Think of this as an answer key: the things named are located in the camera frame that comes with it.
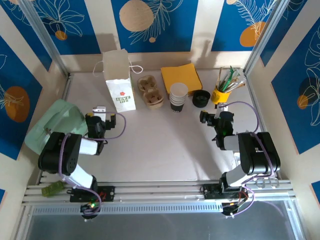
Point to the green paper coffee cup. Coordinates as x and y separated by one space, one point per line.
178 90

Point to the white paper bag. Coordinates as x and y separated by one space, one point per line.
120 82

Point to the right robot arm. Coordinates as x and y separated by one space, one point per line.
260 155

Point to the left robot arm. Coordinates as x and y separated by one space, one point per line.
60 160

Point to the yellow holder mug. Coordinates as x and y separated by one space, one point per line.
220 96

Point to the mint green zip pouch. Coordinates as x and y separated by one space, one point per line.
57 117

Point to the wooden stirrer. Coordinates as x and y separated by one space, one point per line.
220 77

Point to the yellow napkin stack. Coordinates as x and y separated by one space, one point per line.
181 77

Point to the green plastic object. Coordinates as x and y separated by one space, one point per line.
52 189

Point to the small circuit board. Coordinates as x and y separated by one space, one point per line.
231 207
90 207

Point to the grey metal panel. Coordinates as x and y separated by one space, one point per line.
160 228

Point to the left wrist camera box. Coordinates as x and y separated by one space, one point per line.
100 109

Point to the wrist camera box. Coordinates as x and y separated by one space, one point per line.
223 105
100 109

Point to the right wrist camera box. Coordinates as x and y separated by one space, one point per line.
223 105

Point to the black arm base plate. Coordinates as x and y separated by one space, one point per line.
212 191
107 193

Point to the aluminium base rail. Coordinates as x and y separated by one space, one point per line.
160 192

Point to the aluminium frame post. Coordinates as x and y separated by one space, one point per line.
42 35
265 35

